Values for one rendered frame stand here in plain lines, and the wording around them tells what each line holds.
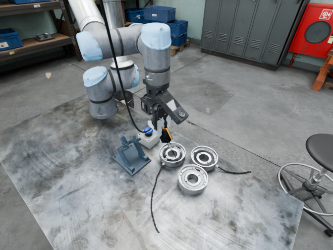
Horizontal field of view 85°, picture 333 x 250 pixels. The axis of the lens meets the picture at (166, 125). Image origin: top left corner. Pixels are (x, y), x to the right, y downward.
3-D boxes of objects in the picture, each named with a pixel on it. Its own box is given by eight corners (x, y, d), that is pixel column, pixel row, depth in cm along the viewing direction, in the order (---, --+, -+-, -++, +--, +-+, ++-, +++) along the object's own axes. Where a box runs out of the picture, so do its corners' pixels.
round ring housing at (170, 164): (170, 145, 81) (170, 138, 78) (190, 156, 75) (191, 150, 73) (154, 159, 74) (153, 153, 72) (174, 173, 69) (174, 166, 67)
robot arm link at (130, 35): (111, 23, 54) (122, 32, 47) (146, 20, 58) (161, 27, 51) (116, 50, 60) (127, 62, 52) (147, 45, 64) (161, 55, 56)
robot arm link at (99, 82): (86, 92, 96) (78, 67, 87) (111, 87, 101) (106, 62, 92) (90, 103, 88) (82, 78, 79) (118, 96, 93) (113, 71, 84)
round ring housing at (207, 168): (185, 164, 72) (186, 158, 70) (197, 149, 79) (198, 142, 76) (209, 178, 68) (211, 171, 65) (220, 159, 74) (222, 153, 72)
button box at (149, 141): (160, 140, 83) (160, 132, 80) (149, 149, 79) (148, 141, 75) (147, 132, 87) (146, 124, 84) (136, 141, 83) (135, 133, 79)
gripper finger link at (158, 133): (150, 130, 70) (151, 110, 65) (162, 138, 67) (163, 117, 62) (144, 134, 68) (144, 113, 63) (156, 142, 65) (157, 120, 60)
